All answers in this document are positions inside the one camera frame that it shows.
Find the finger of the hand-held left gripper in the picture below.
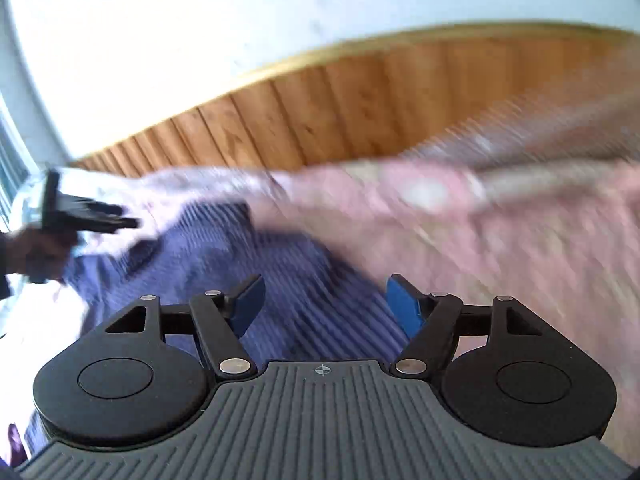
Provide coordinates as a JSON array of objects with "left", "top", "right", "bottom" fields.
[{"left": 82, "top": 199, "right": 142, "bottom": 235}]

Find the pink bear print blanket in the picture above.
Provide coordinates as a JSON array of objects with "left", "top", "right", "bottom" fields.
[{"left": 65, "top": 157, "right": 640, "bottom": 453}]

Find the blue white checked shirt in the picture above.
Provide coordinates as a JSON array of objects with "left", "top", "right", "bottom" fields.
[{"left": 24, "top": 199, "right": 412, "bottom": 456}]

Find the window frame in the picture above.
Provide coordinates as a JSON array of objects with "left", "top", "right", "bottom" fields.
[{"left": 0, "top": 95, "right": 33, "bottom": 226}]

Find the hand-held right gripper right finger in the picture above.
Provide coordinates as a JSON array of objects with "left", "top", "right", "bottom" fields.
[{"left": 386, "top": 273, "right": 545, "bottom": 377}]

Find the person's left hand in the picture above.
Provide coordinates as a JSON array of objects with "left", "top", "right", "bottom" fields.
[{"left": 9, "top": 226, "right": 77, "bottom": 285}]

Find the clear bubble wrap sheet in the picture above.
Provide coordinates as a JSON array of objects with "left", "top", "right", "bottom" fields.
[{"left": 395, "top": 95, "right": 640, "bottom": 211}]

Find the wooden headboard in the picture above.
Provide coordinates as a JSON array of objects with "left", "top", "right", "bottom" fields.
[{"left": 72, "top": 21, "right": 640, "bottom": 173}]

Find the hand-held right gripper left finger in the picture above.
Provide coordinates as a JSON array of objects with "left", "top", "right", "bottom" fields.
[{"left": 104, "top": 274, "right": 267, "bottom": 380}]

